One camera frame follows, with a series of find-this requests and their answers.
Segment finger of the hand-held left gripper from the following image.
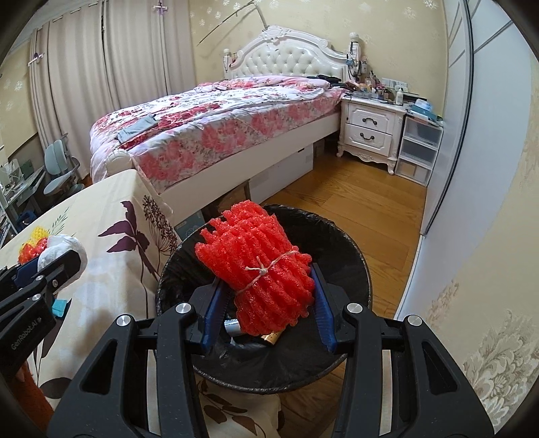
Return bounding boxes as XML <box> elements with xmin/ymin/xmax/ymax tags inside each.
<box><xmin>0</xmin><ymin>248</ymin><xmax>85</xmax><ymax>321</ymax></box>
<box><xmin>0</xmin><ymin>257</ymin><xmax>40</xmax><ymax>291</ymax></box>

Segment grey folded clothing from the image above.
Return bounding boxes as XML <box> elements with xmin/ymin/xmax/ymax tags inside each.
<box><xmin>116</xmin><ymin>115</ymin><xmax>158</xmax><ymax>144</ymax></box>

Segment nightstand clutter of bottles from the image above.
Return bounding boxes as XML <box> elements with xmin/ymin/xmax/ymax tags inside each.
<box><xmin>345</xmin><ymin>59</ymin><xmax>409</xmax><ymax>104</ymax></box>

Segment white sliding wardrobe door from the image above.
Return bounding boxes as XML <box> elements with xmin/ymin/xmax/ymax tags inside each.
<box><xmin>393</xmin><ymin>0</ymin><xmax>537</xmax><ymax>321</ymax></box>

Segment white plastic bag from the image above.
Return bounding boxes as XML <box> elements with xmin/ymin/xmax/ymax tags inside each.
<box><xmin>37</xmin><ymin>233</ymin><xmax>88</xmax><ymax>283</ymax></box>

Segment grey-blue office chair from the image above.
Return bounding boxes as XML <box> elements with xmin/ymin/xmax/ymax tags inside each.
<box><xmin>42</xmin><ymin>134</ymin><xmax>85</xmax><ymax>196</ymax></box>

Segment beige curtain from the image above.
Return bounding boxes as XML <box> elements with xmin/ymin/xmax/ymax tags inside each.
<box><xmin>103</xmin><ymin>0</ymin><xmax>198</xmax><ymax>112</ymax></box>
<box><xmin>29</xmin><ymin>0</ymin><xmax>110</xmax><ymax>169</ymax></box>

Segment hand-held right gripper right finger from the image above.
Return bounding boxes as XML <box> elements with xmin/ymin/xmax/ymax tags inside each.
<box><xmin>311</xmin><ymin>262</ymin><xmax>493</xmax><ymax>438</ymax></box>

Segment black-lined waste bin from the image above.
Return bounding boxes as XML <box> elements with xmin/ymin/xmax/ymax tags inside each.
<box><xmin>155</xmin><ymin>204</ymin><xmax>372</xmax><ymax>394</ymax></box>

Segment white tufted bed frame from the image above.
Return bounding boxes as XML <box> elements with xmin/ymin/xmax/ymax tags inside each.
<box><xmin>90</xmin><ymin>25</ymin><xmax>363</xmax><ymax>228</ymax></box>

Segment grey study desk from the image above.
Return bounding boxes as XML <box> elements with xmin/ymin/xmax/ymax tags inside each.
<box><xmin>0</xmin><ymin>162</ymin><xmax>47</xmax><ymax>215</ymax></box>

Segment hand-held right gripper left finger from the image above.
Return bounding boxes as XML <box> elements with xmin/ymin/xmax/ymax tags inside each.
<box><xmin>48</xmin><ymin>280</ymin><xmax>230</xmax><ymax>438</ymax></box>

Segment person's left forearm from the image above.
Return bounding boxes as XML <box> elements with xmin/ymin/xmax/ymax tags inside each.
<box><xmin>17</xmin><ymin>362</ymin><xmax>55</xmax><ymax>422</ymax></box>

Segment brown cardboard box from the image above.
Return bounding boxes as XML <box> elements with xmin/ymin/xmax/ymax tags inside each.
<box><xmin>217</xmin><ymin>181</ymin><xmax>249</xmax><ymax>213</ymax></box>

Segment red foam net bundle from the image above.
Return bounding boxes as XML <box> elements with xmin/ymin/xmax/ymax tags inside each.
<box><xmin>194</xmin><ymin>200</ymin><xmax>316</xmax><ymax>338</ymax></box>

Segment clear plastic drawer unit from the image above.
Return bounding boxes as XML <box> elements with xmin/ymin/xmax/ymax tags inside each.
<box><xmin>396</xmin><ymin>114</ymin><xmax>444</xmax><ymax>187</ymax></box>

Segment pink floral quilt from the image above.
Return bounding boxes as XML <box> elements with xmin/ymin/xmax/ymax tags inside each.
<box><xmin>90</xmin><ymin>76</ymin><xmax>350</xmax><ymax>196</ymax></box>

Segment teal patterned box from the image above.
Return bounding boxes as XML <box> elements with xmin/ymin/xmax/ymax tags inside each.
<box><xmin>176</xmin><ymin>211</ymin><xmax>207</xmax><ymax>241</ymax></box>

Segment white storage box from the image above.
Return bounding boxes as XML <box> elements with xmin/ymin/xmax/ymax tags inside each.
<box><xmin>248</xmin><ymin>141</ymin><xmax>314</xmax><ymax>203</ymax></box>

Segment white nightstand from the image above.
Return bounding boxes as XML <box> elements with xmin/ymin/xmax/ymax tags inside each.
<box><xmin>337</xmin><ymin>96</ymin><xmax>407</xmax><ymax>175</ymax></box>

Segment blue tissue box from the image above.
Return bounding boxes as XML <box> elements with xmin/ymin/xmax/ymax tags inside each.
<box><xmin>408</xmin><ymin>99</ymin><xmax>436</xmax><ymax>121</ymax></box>

